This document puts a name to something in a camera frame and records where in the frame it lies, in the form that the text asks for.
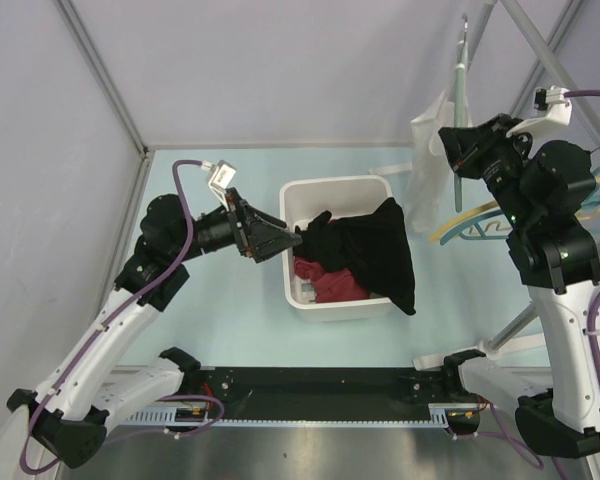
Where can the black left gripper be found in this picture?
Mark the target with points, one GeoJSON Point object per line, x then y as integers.
{"type": "Point", "coordinates": [249, 235]}

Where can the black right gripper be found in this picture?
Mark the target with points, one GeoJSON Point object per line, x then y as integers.
{"type": "Point", "coordinates": [466, 147]}

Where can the pale green plastic hanger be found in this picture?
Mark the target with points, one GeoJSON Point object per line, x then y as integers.
{"type": "Point", "coordinates": [460, 118]}

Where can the white tank top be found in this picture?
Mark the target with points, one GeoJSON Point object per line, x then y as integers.
{"type": "Point", "coordinates": [430, 169]}

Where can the teal plastic hanger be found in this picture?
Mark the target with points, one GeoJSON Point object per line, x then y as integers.
{"type": "Point", "coordinates": [490, 225]}

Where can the yellow plastic hanger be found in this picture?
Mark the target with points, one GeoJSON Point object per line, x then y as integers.
{"type": "Point", "coordinates": [480, 217]}

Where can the red tank top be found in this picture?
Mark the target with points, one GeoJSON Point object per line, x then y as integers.
{"type": "Point", "coordinates": [330, 287]}

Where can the black tank top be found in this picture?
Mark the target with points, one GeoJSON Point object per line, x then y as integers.
{"type": "Point", "coordinates": [374, 247]}

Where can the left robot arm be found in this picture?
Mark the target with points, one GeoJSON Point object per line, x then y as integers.
{"type": "Point", "coordinates": [72, 413]}

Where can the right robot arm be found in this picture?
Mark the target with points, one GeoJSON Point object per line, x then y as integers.
{"type": "Point", "coordinates": [558, 261]}

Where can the white plastic basket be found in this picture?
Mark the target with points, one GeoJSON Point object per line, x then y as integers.
{"type": "Point", "coordinates": [303, 200]}

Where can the metal clothes rack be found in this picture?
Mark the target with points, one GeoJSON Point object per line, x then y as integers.
{"type": "Point", "coordinates": [506, 341]}

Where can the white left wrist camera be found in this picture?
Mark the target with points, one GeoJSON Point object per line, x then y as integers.
{"type": "Point", "coordinates": [219, 177]}

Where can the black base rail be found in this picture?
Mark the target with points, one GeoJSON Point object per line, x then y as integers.
{"type": "Point", "coordinates": [283, 388]}

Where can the white cable duct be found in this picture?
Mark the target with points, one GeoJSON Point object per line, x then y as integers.
{"type": "Point", "coordinates": [189, 415]}

